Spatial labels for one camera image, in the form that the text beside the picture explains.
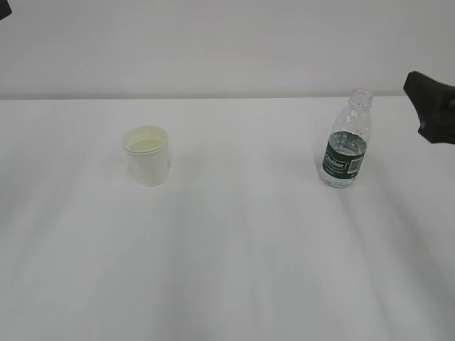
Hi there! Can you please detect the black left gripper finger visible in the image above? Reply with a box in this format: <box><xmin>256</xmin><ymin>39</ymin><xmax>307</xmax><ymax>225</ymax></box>
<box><xmin>0</xmin><ymin>0</ymin><xmax>12</xmax><ymax>20</ymax></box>

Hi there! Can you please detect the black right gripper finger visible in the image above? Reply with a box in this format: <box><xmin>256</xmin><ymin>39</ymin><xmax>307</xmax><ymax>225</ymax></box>
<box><xmin>403</xmin><ymin>71</ymin><xmax>454</xmax><ymax>144</ymax></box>

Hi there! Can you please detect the clear water bottle green label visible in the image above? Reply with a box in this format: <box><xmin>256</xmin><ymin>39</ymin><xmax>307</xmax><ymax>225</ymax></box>
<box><xmin>319</xmin><ymin>89</ymin><xmax>373</xmax><ymax>188</ymax></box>

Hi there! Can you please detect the white paper cup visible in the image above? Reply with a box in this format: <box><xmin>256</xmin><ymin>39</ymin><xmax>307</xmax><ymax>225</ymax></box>
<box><xmin>122</xmin><ymin>126</ymin><xmax>170</xmax><ymax>186</ymax></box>

